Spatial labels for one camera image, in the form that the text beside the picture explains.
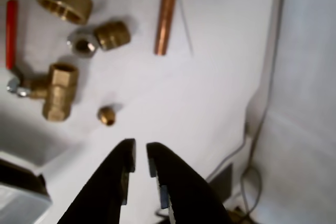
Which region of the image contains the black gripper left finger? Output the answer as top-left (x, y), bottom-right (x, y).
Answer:
top-left (60, 138), bottom-right (137, 224)

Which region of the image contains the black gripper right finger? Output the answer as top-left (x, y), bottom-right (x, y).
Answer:
top-left (146, 142), bottom-right (234, 224)

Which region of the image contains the brass ball valve red handle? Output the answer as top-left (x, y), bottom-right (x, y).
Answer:
top-left (5, 0), bottom-right (79, 122)

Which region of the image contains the clear plastic box dark base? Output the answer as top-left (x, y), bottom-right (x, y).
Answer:
top-left (0, 150), bottom-right (53, 224)

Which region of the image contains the dark grey block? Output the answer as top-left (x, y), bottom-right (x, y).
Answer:
top-left (208, 163), bottom-right (234, 205)

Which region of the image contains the small brass hex reducer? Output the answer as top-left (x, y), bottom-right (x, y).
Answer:
top-left (98, 105), bottom-right (118, 127)

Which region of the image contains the white board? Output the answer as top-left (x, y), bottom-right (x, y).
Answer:
top-left (0, 0), bottom-right (287, 224)

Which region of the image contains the silver steel hex nut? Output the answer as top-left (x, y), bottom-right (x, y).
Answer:
top-left (67, 30), bottom-right (100, 57)

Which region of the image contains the brass threaded nipple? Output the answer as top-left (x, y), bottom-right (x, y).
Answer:
top-left (93, 21), bottom-right (131, 51)

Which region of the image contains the copper pipe piece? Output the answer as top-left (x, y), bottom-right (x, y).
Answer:
top-left (154, 0), bottom-right (182, 56)

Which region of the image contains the grey cable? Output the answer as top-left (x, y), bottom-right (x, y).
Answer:
top-left (237, 0), bottom-right (287, 216)

